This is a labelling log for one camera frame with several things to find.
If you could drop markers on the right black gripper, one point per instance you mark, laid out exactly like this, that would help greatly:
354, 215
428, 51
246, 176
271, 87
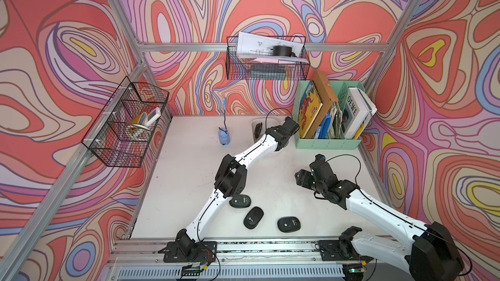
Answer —
303, 178

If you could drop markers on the black mouse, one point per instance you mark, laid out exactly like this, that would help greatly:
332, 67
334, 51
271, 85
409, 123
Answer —
289, 224
240, 201
257, 130
253, 217

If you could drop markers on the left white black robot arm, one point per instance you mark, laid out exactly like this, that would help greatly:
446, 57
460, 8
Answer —
230, 180

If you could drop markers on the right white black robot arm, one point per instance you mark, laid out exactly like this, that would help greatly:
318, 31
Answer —
424, 251

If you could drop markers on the yellow red picture book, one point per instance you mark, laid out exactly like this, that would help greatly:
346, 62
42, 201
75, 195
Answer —
309, 107

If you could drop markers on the blue paw pen holder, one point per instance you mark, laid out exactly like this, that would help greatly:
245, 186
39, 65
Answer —
223, 132

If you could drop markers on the brown cardboard book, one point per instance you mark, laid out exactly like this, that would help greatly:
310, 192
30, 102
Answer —
328, 98

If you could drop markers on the green file organizer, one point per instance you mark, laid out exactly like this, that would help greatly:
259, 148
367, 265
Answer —
334, 139

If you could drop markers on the white hardcover book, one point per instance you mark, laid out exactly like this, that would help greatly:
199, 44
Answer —
358, 111

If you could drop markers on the black tape roll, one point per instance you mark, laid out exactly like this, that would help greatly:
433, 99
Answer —
283, 51

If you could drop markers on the white printed paper sheet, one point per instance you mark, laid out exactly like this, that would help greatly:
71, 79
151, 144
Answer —
250, 46

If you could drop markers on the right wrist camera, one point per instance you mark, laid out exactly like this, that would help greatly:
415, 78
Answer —
320, 157

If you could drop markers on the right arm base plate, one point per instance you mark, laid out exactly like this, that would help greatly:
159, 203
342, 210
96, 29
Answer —
337, 250

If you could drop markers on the back black wire basket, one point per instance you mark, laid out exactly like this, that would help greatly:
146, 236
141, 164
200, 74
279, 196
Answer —
250, 69

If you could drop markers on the black wire basket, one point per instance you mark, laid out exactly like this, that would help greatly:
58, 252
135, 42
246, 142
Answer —
250, 69
118, 138

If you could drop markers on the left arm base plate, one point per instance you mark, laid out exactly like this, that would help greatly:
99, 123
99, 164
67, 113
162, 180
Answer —
203, 253

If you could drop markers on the left black wire basket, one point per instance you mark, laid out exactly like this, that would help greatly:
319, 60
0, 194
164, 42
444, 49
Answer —
118, 138

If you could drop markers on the aluminium front rail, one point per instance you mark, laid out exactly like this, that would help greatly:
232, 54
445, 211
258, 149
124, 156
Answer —
243, 259

